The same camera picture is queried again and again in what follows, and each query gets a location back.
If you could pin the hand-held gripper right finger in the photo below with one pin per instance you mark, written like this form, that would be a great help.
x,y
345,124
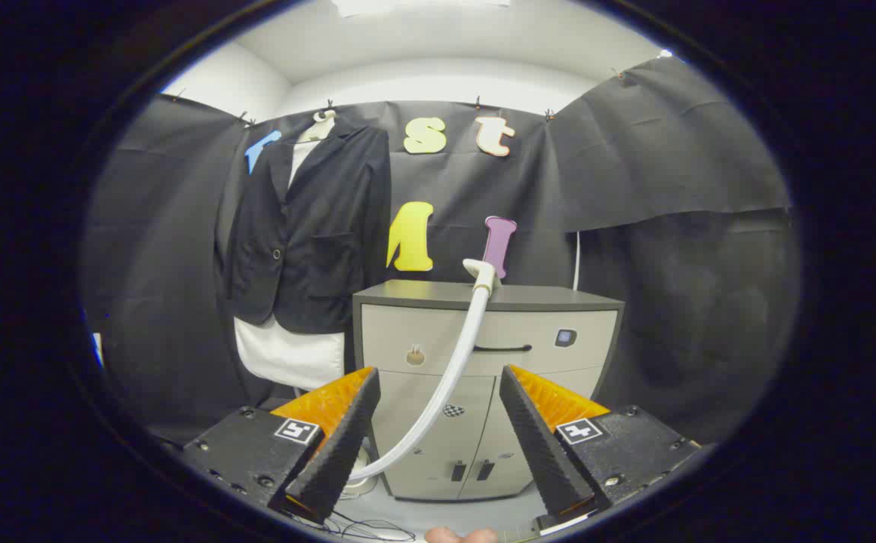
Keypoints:
x,y
539,445

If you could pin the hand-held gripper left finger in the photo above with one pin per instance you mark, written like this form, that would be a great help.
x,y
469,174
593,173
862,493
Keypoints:
x,y
336,452

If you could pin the white shirt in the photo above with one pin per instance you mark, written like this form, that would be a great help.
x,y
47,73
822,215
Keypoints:
x,y
287,354

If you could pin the white garment steamer head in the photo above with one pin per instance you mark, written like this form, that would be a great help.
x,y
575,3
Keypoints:
x,y
481,274

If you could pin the black suit jacket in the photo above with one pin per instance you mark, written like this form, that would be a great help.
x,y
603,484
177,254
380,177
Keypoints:
x,y
317,241

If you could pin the white clothes hanger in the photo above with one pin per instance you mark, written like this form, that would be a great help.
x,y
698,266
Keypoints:
x,y
324,117

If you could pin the grey cabinet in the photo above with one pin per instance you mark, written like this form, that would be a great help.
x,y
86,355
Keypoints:
x,y
528,317

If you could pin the black backdrop cloth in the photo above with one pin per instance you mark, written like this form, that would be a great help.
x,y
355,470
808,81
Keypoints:
x,y
671,226

